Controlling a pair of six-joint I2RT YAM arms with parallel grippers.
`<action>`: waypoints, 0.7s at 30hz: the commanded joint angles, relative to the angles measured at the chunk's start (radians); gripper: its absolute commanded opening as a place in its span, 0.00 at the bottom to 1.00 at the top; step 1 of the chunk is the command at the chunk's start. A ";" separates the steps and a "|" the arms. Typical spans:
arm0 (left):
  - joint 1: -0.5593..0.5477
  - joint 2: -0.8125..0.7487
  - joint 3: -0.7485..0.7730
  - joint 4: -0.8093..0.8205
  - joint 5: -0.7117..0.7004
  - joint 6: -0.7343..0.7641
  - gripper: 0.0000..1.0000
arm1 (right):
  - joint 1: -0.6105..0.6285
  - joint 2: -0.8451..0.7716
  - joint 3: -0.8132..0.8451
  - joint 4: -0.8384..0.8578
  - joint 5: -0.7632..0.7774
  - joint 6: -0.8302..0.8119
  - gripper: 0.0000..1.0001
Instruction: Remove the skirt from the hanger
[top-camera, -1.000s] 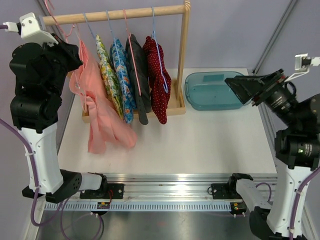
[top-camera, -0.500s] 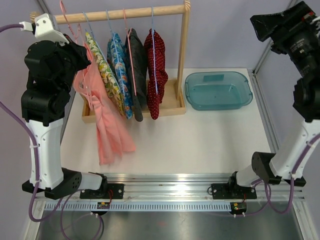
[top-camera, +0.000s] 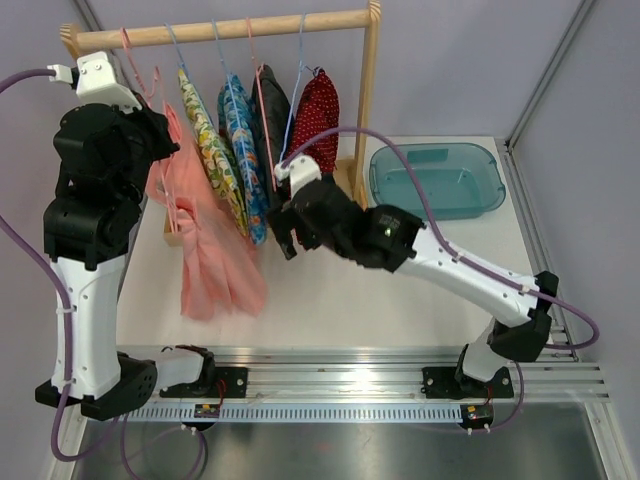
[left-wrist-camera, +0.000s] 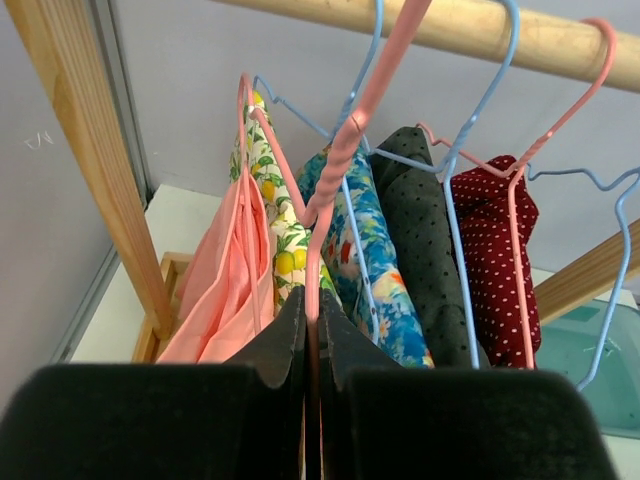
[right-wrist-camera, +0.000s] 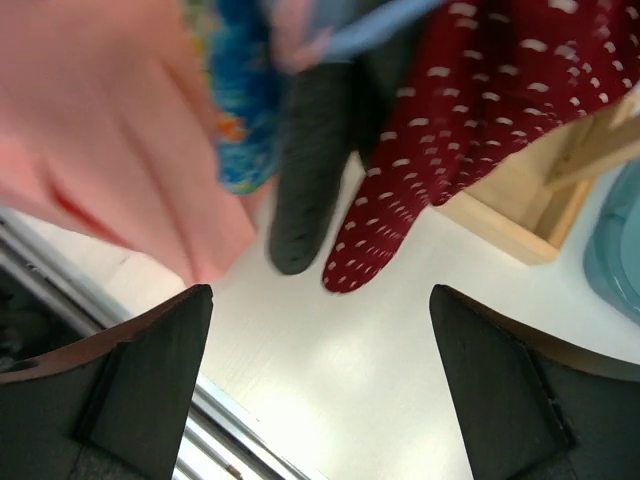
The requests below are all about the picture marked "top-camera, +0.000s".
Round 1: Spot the pink wire hanger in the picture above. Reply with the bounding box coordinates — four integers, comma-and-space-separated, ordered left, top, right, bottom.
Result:
121, 27, 184, 232

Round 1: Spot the pink pleated skirt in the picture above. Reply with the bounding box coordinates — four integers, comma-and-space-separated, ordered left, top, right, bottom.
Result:
146, 103, 267, 320

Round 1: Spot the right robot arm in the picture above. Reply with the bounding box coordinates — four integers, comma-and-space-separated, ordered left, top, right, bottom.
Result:
267, 180, 559, 400

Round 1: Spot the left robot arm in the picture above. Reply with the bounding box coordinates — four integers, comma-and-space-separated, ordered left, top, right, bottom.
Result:
35, 103, 248, 421

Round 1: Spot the yellow lemon print skirt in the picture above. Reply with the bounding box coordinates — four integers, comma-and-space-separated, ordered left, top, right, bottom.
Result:
178, 67, 249, 237

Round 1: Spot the blue floral skirt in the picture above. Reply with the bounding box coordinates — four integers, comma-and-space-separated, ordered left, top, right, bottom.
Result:
217, 73, 269, 245

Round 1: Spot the blue hanger under lemon skirt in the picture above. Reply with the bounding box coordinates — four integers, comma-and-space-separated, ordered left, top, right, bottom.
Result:
165, 23, 230, 172

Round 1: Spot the dark grey dotted skirt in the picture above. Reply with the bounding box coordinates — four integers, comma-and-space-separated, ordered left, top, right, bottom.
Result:
251, 64, 290, 209

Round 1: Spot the red dotted skirt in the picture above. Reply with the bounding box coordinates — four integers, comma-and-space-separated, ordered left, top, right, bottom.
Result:
285, 68, 340, 174

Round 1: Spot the blue hanger under floral skirt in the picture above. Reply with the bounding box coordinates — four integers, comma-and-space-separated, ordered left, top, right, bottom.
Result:
211, 18, 256, 199

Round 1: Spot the wooden clothes rack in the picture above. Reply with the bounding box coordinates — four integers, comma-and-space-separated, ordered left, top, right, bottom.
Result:
59, 1, 381, 247

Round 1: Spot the teal plastic tub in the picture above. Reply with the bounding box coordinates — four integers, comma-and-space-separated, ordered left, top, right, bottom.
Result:
368, 142, 506, 221

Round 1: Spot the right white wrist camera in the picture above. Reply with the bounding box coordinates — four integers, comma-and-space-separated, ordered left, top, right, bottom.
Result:
274, 154, 322, 197

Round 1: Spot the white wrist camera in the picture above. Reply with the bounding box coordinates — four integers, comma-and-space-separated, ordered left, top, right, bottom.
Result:
47, 51, 142, 114
274, 154, 322, 197

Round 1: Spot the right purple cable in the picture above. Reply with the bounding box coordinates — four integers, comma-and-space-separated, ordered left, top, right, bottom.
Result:
277, 127, 601, 434

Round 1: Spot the purple cable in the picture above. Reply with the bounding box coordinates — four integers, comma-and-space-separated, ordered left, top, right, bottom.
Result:
277, 127, 601, 434
0, 68, 124, 464

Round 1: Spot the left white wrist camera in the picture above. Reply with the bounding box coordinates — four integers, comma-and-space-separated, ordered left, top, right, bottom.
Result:
47, 51, 142, 114

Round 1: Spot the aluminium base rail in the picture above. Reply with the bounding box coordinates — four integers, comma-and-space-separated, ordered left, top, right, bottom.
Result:
209, 346, 610, 403

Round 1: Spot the left aluminium frame post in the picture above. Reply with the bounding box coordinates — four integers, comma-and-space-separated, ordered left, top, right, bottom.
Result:
68, 0, 107, 33

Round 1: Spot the aluminium frame post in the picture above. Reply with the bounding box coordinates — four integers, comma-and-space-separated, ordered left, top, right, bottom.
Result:
503, 0, 601, 151
68, 0, 107, 33

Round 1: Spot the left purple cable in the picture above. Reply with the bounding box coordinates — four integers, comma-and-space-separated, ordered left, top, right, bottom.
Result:
0, 68, 124, 464

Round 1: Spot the right aluminium frame post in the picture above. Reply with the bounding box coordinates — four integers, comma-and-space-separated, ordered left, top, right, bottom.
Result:
503, 0, 601, 151

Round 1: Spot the slotted grey cable duct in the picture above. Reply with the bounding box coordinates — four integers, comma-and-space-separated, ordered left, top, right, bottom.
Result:
129, 402, 462, 424

